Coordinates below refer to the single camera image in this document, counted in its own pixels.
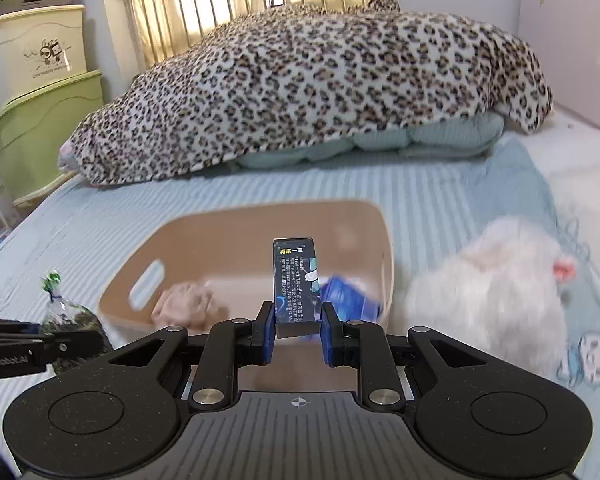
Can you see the pink plush toy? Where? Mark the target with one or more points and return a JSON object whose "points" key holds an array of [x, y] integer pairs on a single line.
{"points": [[185, 306]]}

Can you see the clear plastic bag dark contents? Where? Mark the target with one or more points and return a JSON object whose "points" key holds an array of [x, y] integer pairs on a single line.
{"points": [[75, 319]]}

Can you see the green plastic storage box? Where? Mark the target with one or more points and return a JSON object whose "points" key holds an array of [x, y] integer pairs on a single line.
{"points": [[40, 130]]}

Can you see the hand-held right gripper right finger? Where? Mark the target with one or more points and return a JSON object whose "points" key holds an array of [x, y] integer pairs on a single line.
{"points": [[329, 336]]}

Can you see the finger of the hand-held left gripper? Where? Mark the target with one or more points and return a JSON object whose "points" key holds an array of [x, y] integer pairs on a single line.
{"points": [[62, 345], [28, 328]]}

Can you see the pink wall board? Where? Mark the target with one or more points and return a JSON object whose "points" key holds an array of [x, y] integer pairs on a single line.
{"points": [[570, 35]]}

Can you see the tan storage basket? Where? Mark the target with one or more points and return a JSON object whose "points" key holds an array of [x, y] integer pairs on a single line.
{"points": [[260, 230]]}

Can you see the small black printed box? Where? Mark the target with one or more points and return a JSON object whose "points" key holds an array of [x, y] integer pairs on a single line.
{"points": [[295, 285]]}

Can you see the blue striped bed sheet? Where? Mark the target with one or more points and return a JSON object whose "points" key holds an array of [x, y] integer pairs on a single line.
{"points": [[130, 200]]}

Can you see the white fluffy plush toy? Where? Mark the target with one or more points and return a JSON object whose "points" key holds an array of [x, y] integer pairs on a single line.
{"points": [[490, 300]]}

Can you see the beige plastic storage box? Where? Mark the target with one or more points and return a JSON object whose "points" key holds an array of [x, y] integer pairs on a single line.
{"points": [[30, 55]]}

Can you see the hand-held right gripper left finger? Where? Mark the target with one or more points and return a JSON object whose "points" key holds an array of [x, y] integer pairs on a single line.
{"points": [[266, 334]]}

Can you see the cartoon printed blue blanket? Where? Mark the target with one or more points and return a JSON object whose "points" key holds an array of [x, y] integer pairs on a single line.
{"points": [[525, 180]]}

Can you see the light green quilt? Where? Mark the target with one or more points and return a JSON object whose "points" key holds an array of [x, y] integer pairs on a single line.
{"points": [[430, 137]]}

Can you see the blue packet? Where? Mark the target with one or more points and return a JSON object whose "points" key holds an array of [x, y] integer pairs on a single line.
{"points": [[354, 298]]}

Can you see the leopard print blanket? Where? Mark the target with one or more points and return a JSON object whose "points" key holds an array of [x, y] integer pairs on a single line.
{"points": [[305, 85]]}

